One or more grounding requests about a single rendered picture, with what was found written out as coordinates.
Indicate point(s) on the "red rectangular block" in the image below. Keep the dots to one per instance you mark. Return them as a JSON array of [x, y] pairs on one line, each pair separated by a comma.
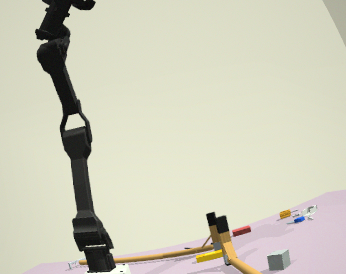
[[241, 231]]

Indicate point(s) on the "yellow rectangular block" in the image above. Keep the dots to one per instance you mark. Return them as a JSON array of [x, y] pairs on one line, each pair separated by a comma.
[[209, 256]]

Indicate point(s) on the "scraper with blue handle and grey blade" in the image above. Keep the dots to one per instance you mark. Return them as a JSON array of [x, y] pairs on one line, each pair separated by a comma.
[[297, 220]]

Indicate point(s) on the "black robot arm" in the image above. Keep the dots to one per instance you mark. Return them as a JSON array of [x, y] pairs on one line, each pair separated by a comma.
[[88, 229]]

